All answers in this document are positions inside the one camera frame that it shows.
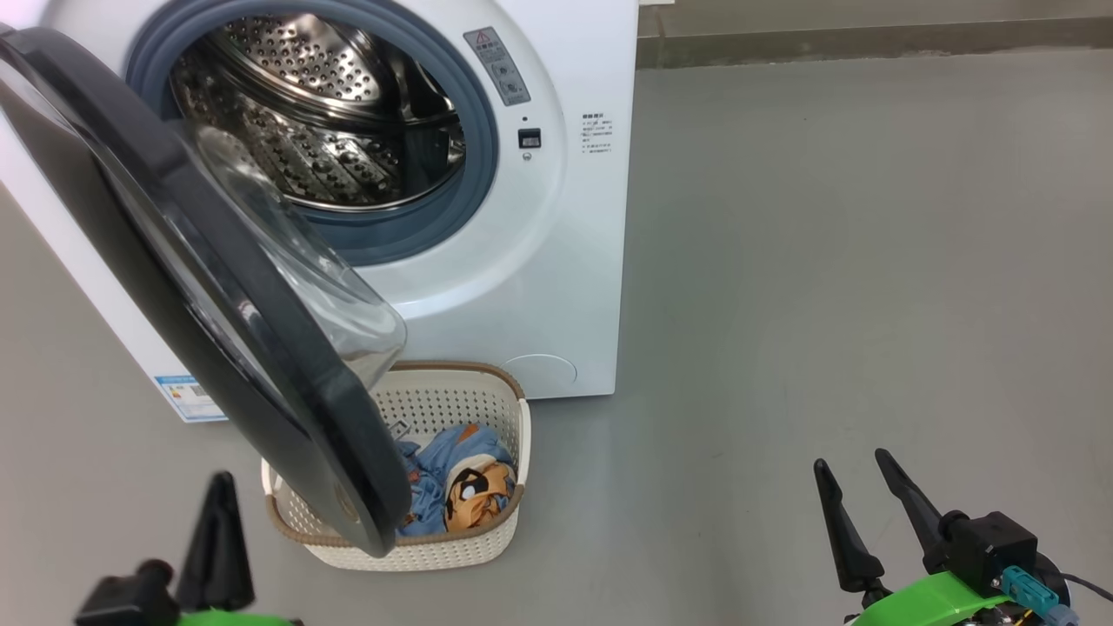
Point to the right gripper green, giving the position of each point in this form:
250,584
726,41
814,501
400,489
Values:
930,604

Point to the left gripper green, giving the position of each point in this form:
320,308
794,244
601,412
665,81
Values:
235,619

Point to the black round washer door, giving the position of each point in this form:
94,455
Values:
304,391

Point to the blue garment large face print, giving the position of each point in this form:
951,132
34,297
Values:
478,496

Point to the white front-load washing machine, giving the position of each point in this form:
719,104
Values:
539,261

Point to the stainless steel washing machine drum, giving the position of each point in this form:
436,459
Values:
330,130

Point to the blue energy label sticker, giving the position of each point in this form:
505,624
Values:
178,396

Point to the cream perforated laundry basket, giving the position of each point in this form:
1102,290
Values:
435,400

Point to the round white filter cover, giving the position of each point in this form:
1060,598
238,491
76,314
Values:
543,374

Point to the black text notice sticker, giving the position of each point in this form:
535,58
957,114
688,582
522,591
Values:
597,133

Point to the grey warning label sticker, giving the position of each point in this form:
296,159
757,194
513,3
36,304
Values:
500,69

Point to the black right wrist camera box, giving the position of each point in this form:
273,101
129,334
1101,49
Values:
991,548

